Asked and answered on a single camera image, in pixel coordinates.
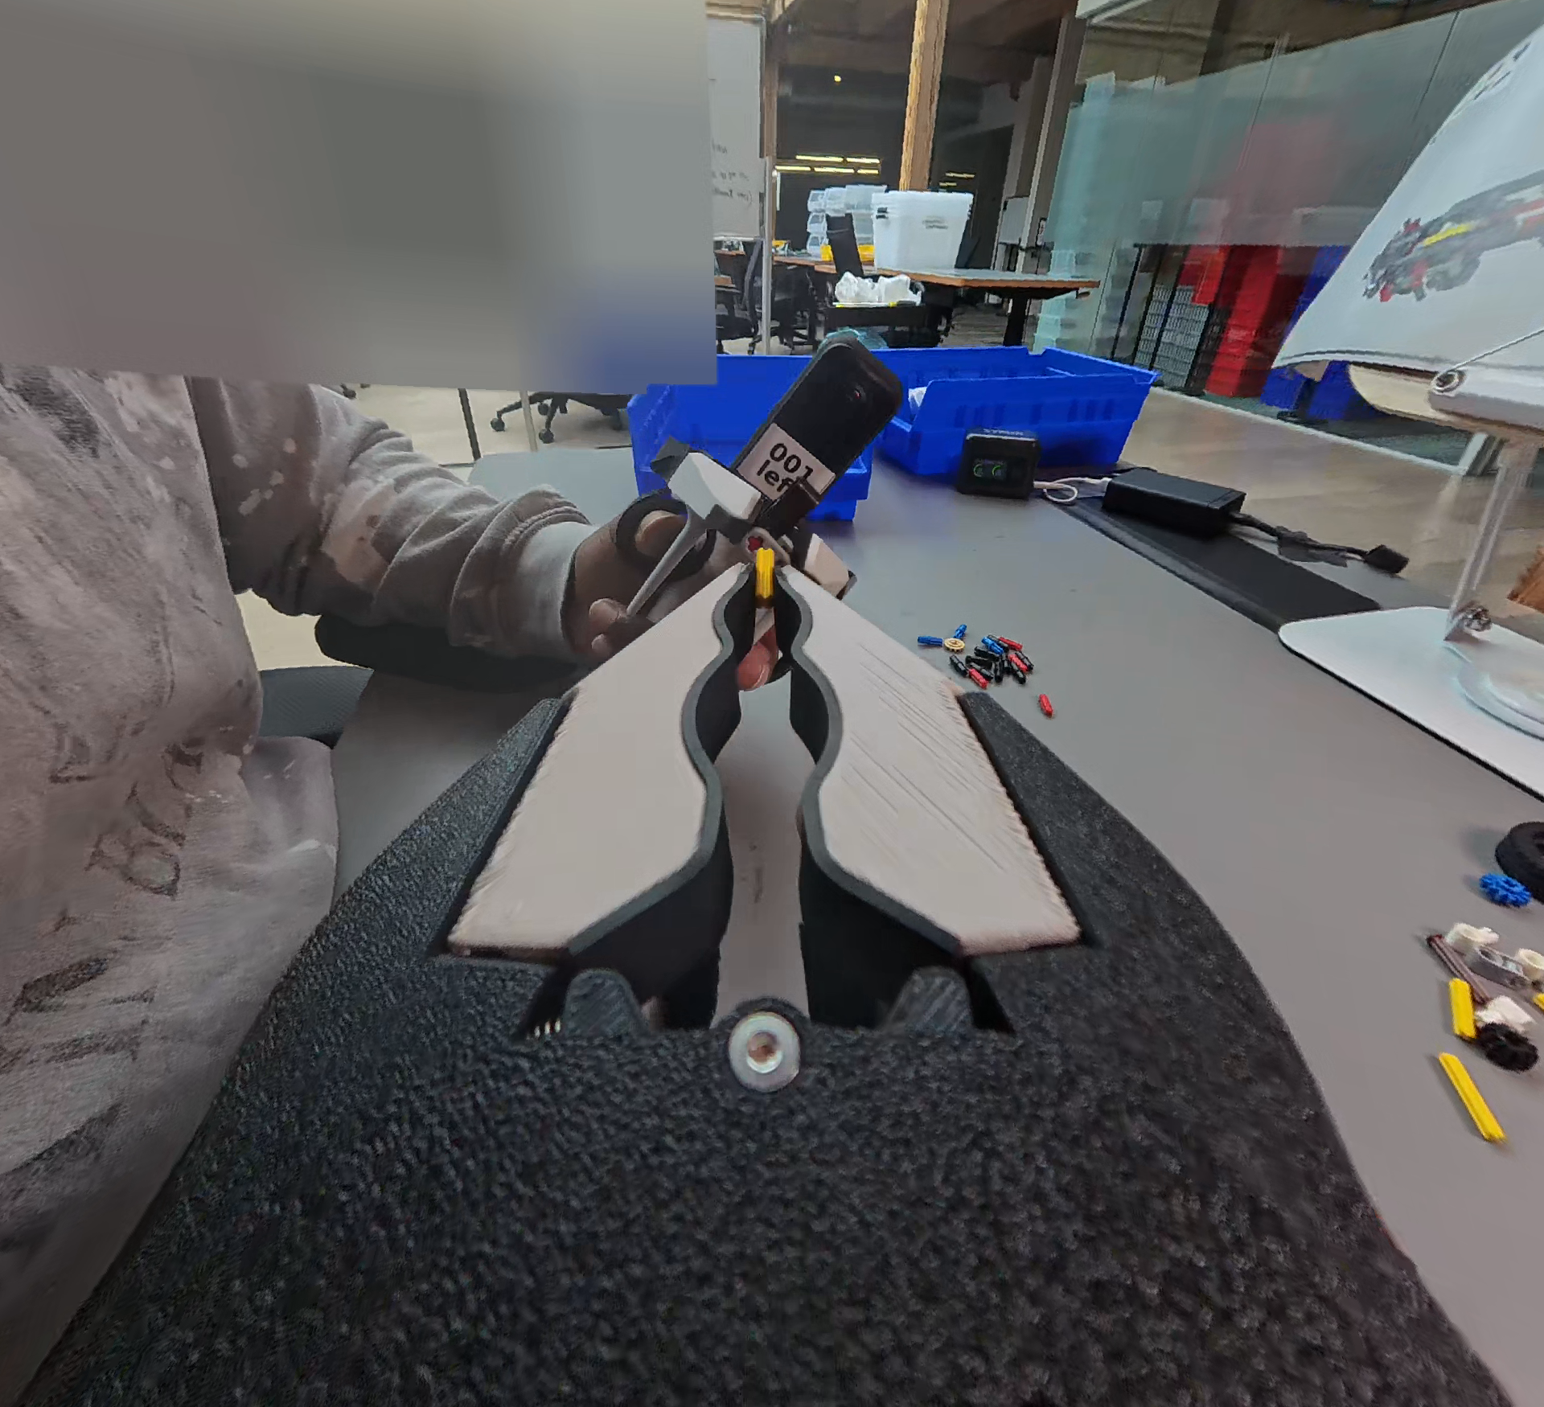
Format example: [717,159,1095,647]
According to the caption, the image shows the long blue plastic bin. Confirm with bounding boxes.
[874,346,1160,480]

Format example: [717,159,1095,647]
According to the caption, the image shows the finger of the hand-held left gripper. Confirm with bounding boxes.
[667,453,764,531]
[782,532,857,599]

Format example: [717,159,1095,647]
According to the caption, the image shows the stacks of coloured storage bins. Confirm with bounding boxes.
[1134,244,1353,420]

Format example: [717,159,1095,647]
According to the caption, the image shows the black office chair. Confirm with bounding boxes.
[260,665,376,751]
[488,393,629,446]
[717,240,822,354]

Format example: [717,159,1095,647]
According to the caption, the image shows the black charger with green display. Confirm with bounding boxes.
[959,430,1041,501]

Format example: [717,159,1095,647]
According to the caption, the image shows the person's left hand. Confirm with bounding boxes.
[568,521,784,696]

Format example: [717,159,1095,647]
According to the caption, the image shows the wooden pillar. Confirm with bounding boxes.
[899,0,965,192]

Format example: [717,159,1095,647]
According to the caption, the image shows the grey desk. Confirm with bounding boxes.
[331,443,1544,1407]

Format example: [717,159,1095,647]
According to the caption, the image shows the instruction booklet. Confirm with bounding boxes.
[1272,20,1544,385]

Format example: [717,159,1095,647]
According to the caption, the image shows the brown toy axle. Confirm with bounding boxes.
[1427,933,1496,1002]

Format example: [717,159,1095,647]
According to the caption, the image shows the pile of small connector pins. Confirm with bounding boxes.
[917,623,1037,691]

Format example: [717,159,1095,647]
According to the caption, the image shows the black power adapter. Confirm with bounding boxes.
[1100,467,1247,539]

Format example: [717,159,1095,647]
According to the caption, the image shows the white book stand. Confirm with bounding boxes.
[1278,364,1544,800]

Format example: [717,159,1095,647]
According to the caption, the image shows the wooden top table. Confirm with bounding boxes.
[772,255,1101,347]

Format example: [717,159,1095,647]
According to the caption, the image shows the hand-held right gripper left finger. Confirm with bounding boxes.
[446,563,756,959]

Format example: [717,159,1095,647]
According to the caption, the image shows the whiteboard on stand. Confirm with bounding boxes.
[709,18,774,239]

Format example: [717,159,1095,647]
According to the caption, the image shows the black adapter cable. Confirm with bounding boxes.
[1231,514,1411,578]

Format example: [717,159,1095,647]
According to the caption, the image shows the person's left forearm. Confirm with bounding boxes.
[187,377,592,662]

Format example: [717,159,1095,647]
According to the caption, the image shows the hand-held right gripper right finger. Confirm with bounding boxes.
[775,569,1084,959]

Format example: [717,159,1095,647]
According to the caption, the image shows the stack of clear storage boxes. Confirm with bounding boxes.
[806,184,977,273]

